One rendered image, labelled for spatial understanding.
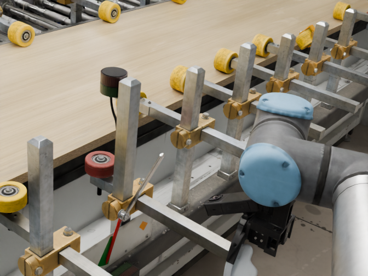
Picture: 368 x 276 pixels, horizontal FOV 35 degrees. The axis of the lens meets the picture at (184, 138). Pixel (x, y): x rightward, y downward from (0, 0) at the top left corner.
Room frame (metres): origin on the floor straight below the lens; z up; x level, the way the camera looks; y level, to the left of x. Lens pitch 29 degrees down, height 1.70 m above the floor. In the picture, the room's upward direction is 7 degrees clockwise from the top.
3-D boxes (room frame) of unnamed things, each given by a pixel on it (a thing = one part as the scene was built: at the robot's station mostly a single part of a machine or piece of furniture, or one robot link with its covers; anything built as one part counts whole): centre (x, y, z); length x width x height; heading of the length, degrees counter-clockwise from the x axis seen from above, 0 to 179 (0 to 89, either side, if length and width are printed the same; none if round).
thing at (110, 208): (1.18, 0.12, 0.85); 0.14 x 0.06 x 0.05; 146
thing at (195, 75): (1.36, -0.01, 0.90); 0.04 x 0.04 x 0.48; 56
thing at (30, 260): (0.97, 0.26, 0.83); 0.14 x 0.06 x 0.05; 146
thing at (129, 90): (1.16, 0.13, 0.94); 0.04 x 0.04 x 0.48; 56
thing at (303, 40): (2.32, -0.45, 0.93); 0.09 x 0.08 x 0.09; 56
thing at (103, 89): (1.18, 0.17, 1.14); 0.06 x 0.06 x 0.02
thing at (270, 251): (0.86, -0.17, 1.08); 0.09 x 0.08 x 0.12; 62
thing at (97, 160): (1.25, 0.20, 0.85); 0.08 x 0.08 x 0.11
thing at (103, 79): (1.18, 0.17, 1.17); 0.06 x 0.06 x 0.02
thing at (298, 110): (0.86, -0.16, 1.25); 0.10 x 0.09 x 0.12; 169
